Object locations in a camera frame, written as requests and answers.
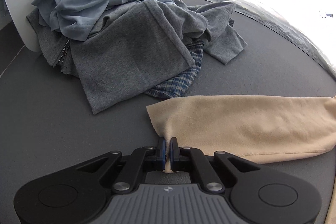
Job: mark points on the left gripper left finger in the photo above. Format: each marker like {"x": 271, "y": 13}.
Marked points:
{"x": 123, "y": 173}

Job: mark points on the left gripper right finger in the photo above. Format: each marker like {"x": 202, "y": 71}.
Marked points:
{"x": 213, "y": 173}

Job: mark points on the grey zip hoodie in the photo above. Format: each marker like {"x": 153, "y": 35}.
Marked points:
{"x": 136, "y": 46}

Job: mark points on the beige long-sleeve shirt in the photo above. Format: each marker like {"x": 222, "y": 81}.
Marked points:
{"x": 262, "y": 129}

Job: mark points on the blue plaid shirt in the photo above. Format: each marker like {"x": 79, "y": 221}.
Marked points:
{"x": 179, "y": 84}

